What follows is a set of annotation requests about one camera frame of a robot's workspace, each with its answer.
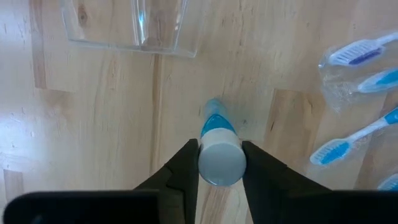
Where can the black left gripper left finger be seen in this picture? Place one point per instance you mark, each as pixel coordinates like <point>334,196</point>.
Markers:
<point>180,174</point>

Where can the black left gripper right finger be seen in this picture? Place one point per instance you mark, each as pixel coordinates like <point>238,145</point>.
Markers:
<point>264,180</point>

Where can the blue mouthwash bottle white cap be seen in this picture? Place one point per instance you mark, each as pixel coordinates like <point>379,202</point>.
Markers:
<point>220,158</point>

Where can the purple toothbrush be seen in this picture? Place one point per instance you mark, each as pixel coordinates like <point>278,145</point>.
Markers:
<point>357,53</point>

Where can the clear acrylic organizer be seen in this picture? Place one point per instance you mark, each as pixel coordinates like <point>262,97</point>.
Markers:
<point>124,31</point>

